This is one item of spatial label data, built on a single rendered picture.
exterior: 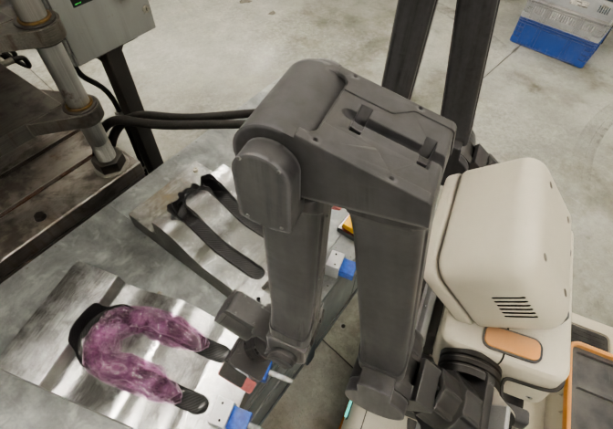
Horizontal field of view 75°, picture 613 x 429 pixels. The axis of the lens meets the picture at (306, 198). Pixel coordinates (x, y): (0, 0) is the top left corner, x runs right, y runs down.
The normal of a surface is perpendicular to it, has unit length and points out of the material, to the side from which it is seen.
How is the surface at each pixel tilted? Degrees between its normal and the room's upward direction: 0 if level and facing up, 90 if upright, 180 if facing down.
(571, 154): 0
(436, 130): 13
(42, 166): 0
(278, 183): 90
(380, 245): 98
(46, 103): 0
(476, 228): 42
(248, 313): 22
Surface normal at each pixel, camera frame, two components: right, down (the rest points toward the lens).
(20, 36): 0.29, 0.75
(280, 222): -0.40, 0.71
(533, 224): 0.18, -0.55
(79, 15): 0.80, 0.47
